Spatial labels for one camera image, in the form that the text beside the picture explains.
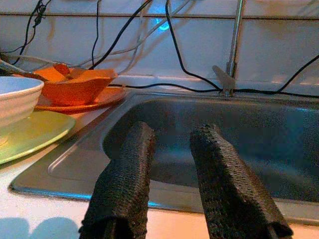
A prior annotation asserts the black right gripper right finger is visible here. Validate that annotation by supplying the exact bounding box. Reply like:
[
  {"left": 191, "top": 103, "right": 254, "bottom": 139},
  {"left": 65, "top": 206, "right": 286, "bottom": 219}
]
[{"left": 189, "top": 123, "right": 294, "bottom": 239}]

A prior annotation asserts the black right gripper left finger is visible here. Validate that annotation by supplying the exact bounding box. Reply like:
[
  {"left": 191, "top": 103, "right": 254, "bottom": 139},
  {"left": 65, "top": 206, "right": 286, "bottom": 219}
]
[{"left": 79, "top": 121, "right": 156, "bottom": 239}]

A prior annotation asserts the steel kitchen sink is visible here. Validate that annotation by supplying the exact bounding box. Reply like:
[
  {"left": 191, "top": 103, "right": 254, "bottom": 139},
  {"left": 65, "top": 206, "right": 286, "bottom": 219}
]
[{"left": 9, "top": 92, "right": 319, "bottom": 226}]

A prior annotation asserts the orange plate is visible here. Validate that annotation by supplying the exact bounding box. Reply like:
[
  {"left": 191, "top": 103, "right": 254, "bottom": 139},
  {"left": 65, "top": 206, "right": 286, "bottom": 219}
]
[{"left": 34, "top": 87, "right": 127, "bottom": 115}]

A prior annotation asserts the light green plate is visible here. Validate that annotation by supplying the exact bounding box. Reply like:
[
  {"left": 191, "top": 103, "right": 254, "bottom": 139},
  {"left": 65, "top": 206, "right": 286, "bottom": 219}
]
[{"left": 0, "top": 109, "right": 77, "bottom": 165}]

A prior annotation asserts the orange bowl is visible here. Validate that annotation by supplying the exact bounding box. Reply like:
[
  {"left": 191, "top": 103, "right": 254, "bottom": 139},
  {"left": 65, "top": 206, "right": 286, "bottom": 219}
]
[{"left": 33, "top": 63, "right": 118, "bottom": 107}]

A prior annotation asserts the white ribbed bowl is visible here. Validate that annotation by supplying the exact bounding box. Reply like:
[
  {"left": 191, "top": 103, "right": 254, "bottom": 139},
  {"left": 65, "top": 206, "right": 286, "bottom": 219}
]
[{"left": 0, "top": 76, "right": 45, "bottom": 147}]

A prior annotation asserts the chrome sink faucet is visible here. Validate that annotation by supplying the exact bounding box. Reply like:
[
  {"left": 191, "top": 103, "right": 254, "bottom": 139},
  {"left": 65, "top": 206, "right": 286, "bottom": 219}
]
[{"left": 211, "top": 0, "right": 246, "bottom": 98}]

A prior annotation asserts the flat metal utensil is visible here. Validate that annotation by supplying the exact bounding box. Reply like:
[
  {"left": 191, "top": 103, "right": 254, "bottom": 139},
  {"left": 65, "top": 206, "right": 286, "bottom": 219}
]
[{"left": 0, "top": 57, "right": 49, "bottom": 82}]

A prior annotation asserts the white cable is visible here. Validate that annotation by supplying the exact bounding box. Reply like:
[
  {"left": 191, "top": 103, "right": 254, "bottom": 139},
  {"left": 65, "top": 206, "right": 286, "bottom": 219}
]
[
  {"left": 74, "top": 0, "right": 190, "bottom": 69},
  {"left": 118, "top": 9, "right": 148, "bottom": 75}
]

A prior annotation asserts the thick black cable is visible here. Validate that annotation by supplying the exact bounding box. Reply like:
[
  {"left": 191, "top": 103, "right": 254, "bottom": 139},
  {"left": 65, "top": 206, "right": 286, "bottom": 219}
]
[{"left": 88, "top": 0, "right": 153, "bottom": 70}]

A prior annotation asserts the tangled thin black cable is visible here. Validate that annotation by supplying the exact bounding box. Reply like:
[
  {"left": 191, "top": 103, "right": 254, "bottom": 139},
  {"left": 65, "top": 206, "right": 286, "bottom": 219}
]
[{"left": 0, "top": 0, "right": 53, "bottom": 65}]

